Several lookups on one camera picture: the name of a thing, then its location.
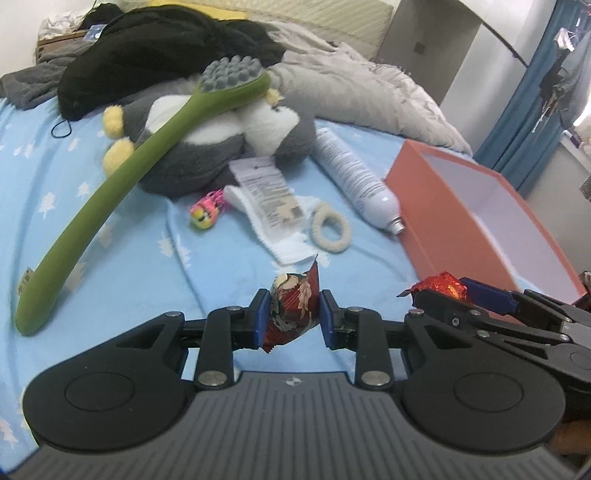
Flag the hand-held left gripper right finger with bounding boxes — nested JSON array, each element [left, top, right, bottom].
[[321, 290, 458, 391]]

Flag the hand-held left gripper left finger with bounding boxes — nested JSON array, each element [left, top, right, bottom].
[[111, 290, 271, 389]]

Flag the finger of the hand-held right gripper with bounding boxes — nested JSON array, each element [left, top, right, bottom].
[[462, 278, 591, 324], [411, 291, 568, 344]]

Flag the red floral snack packet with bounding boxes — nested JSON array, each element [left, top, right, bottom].
[[261, 256, 321, 354]]

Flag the red foil candy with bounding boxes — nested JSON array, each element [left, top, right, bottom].
[[399, 271, 467, 303]]

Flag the pink cardboard box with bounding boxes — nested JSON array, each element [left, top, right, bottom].
[[384, 140, 587, 308]]

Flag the white fluffy hair ring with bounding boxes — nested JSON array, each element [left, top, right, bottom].
[[310, 202, 352, 254]]

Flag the white sock with label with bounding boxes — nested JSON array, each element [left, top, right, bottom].
[[224, 159, 319, 266]]

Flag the small colourful toy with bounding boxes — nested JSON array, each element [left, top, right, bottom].
[[189, 189, 229, 229]]

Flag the person's right forearm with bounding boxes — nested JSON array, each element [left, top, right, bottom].
[[549, 415, 591, 457]]

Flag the light blue bed sheet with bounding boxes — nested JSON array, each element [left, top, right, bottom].
[[0, 69, 462, 448]]

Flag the white spray bottle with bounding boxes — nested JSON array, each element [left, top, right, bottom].
[[314, 127, 407, 236]]

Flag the grey penguin plush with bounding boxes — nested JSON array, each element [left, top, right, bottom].
[[102, 74, 317, 199]]

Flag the blue curtain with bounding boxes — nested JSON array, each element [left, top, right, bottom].
[[475, 0, 578, 195]]

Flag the green back brush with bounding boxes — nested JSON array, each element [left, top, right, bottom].
[[15, 55, 271, 337]]

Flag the hanging denim garment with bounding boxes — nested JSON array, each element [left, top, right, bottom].
[[538, 28, 591, 134]]

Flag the light grey duvet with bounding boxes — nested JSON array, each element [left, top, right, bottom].
[[270, 21, 474, 155]]

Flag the grey wardrobe cabinet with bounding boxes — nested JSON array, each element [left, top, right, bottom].
[[376, 0, 490, 107]]

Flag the black garment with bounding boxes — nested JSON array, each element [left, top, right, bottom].
[[58, 7, 282, 123]]

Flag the yellow pillow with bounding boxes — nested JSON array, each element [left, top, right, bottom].
[[148, 0, 250, 21]]

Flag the dark grey blanket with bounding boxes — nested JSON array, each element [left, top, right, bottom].
[[0, 46, 88, 109]]

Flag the brown cardboard box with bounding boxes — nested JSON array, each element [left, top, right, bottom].
[[36, 30, 93, 61]]

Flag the black clothing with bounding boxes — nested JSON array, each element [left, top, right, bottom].
[[81, 2, 123, 28]]

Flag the white crumpled clothes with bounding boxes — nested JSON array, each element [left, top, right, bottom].
[[39, 11, 88, 40]]

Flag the dark clothes rail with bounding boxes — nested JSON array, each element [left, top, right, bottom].
[[457, 0, 532, 68]]

